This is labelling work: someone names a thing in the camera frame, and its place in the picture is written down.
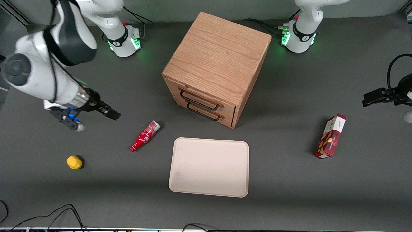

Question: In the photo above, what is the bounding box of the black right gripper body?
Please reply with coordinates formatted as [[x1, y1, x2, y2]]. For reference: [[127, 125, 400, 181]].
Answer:
[[83, 88, 112, 113]]

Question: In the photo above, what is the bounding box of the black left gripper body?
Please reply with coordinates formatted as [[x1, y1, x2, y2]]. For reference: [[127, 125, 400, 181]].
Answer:
[[391, 73, 412, 107]]

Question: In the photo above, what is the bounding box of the red coke bottle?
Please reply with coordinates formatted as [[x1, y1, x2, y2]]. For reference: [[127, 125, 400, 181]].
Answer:
[[129, 120, 161, 152]]

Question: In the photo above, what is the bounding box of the beige plastic tray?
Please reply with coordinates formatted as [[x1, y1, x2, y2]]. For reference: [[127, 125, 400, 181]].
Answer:
[[168, 137, 250, 198]]

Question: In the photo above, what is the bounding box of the red snack box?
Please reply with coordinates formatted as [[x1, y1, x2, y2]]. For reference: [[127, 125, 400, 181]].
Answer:
[[314, 113, 347, 159]]

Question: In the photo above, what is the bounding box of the yellow lemon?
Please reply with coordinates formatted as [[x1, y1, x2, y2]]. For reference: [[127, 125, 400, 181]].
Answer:
[[66, 155, 83, 170]]

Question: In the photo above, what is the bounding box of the wooden drawer cabinet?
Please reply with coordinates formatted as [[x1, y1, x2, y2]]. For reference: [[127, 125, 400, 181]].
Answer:
[[161, 11, 272, 129]]

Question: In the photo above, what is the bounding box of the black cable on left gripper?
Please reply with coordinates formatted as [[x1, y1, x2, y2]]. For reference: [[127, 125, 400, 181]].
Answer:
[[387, 54, 412, 94]]

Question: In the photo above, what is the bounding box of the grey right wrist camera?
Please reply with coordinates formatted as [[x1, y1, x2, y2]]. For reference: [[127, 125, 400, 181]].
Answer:
[[44, 100, 86, 132]]

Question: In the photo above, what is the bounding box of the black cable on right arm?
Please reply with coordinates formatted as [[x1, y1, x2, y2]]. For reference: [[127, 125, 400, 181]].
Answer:
[[43, 0, 68, 104]]

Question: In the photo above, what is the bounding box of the black metal drawer handle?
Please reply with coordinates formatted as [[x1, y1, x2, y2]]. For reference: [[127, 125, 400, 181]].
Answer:
[[186, 102, 222, 122], [179, 89, 220, 111]]

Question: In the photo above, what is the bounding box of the black right arm base cable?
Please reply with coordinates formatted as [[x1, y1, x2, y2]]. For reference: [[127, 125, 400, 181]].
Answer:
[[122, 6, 155, 40]]

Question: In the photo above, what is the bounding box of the black arm base cable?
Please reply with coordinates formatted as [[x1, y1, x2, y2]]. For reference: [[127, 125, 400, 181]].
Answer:
[[122, 6, 155, 40], [241, 10, 301, 36]]

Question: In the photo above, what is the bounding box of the long black looped floor cable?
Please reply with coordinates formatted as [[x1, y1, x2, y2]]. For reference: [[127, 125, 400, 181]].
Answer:
[[0, 200, 89, 232]]

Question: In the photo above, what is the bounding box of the aluminium frame rail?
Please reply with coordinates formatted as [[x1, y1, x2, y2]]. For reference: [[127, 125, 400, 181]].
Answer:
[[0, 0, 33, 27]]

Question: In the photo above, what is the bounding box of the black left arm base cable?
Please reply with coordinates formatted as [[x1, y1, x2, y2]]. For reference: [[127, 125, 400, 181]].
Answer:
[[241, 10, 301, 36]]

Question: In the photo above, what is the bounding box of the short black floor cable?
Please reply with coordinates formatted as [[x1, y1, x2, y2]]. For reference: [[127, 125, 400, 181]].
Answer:
[[182, 223, 211, 232]]

